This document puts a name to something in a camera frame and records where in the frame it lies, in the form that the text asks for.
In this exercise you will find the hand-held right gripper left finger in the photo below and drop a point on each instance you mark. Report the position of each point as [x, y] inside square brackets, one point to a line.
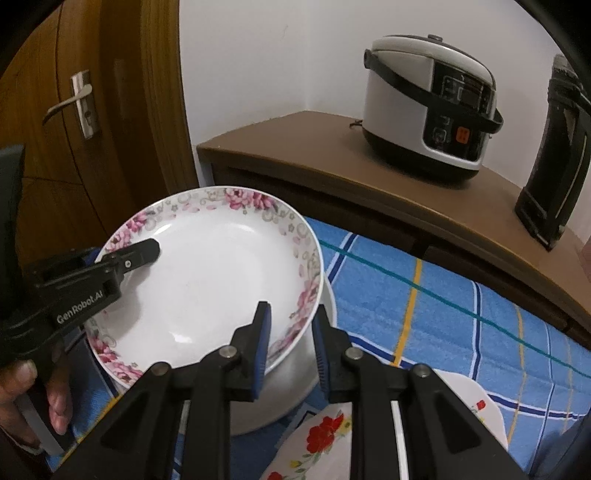
[263, 350]

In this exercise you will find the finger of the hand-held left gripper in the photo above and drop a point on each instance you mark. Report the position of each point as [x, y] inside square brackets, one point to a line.
[138, 254]

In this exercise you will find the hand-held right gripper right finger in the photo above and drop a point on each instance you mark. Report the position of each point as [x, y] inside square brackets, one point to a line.
[322, 360]

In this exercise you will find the plain white bowl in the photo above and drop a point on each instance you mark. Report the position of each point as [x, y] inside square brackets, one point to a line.
[286, 397]

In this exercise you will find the pink floral white plate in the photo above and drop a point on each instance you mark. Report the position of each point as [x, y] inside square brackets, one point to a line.
[207, 277]

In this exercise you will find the person's left hand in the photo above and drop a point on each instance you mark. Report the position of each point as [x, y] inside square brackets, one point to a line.
[14, 397]

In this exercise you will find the red floral white plate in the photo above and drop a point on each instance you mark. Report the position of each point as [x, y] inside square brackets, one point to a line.
[323, 443]

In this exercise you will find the blue plaid bed sheet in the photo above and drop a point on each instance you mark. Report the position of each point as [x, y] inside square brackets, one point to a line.
[415, 314]

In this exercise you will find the brown wooden door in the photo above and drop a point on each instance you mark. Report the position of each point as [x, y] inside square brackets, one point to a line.
[46, 184]

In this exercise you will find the brown wooden cabinet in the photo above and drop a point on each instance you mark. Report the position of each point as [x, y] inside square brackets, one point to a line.
[323, 147]

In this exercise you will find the white black rice cooker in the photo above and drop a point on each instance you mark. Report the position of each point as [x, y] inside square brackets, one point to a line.
[397, 115]

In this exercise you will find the dark grey cloth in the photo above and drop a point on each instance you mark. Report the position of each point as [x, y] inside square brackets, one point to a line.
[563, 447]

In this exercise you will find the black thermos flask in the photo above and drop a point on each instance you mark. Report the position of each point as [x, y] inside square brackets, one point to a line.
[554, 161]

